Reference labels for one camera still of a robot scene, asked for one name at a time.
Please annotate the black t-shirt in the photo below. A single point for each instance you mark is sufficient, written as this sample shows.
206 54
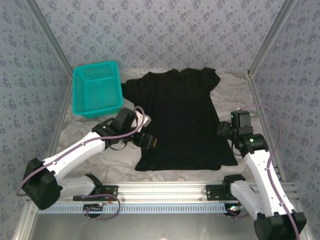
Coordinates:
175 112

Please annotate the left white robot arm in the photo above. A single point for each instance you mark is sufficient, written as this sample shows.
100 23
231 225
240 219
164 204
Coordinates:
75 150

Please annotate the teal plastic basket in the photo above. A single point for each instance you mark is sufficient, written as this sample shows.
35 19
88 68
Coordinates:
95 87

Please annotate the small black circuit board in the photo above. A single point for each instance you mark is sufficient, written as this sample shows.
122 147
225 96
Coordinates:
93 208
233 208

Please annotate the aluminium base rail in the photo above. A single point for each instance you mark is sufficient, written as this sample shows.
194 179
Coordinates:
160 190

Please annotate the aluminium frame post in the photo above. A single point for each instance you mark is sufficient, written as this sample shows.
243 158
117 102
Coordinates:
51 37
272 37

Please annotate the aluminium lower frame bar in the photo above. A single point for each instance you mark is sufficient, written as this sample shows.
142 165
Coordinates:
23 225

